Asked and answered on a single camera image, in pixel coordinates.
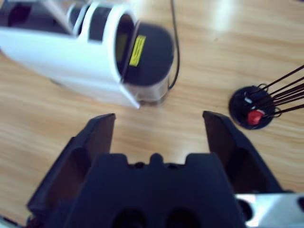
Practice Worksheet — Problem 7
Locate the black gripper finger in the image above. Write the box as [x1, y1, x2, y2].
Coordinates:
[202, 110, 285, 193]
[27, 113, 116, 221]

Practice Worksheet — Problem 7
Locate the silver coffee machine lever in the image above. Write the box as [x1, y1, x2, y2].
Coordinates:
[45, 0, 80, 38]

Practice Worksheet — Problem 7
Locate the red coffee capsule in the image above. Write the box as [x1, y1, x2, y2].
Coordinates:
[247, 109, 265, 126]

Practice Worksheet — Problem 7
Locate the white capsule coffee machine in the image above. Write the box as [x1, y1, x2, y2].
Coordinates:
[0, 0, 141, 110]

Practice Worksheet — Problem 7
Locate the clear water tank black lid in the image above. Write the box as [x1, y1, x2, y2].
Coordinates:
[115, 21, 176, 107]

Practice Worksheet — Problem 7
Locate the black wire capsule holder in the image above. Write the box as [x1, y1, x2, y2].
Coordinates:
[228, 65, 304, 131]

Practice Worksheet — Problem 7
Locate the thin black power cable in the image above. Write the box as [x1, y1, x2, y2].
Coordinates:
[169, 0, 181, 91]

